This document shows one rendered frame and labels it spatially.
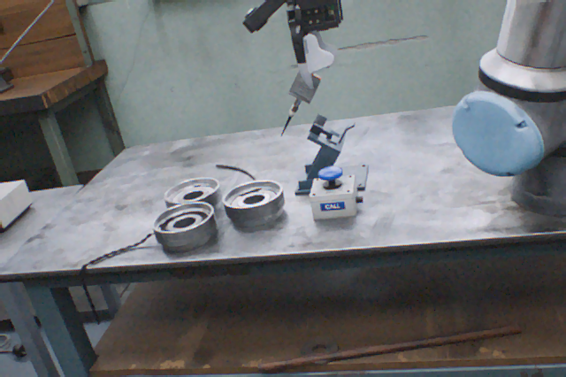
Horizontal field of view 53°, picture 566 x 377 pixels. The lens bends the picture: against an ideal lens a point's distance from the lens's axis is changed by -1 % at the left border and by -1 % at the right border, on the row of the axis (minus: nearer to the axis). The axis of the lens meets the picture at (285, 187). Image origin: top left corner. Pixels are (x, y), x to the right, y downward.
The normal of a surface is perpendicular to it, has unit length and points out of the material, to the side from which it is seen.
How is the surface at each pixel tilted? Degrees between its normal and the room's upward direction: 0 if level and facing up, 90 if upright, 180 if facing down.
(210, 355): 0
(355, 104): 90
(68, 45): 90
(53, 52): 90
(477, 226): 0
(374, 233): 0
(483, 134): 97
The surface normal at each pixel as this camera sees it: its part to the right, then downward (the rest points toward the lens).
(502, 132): -0.74, 0.50
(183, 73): -0.15, 0.43
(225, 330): -0.18, -0.90
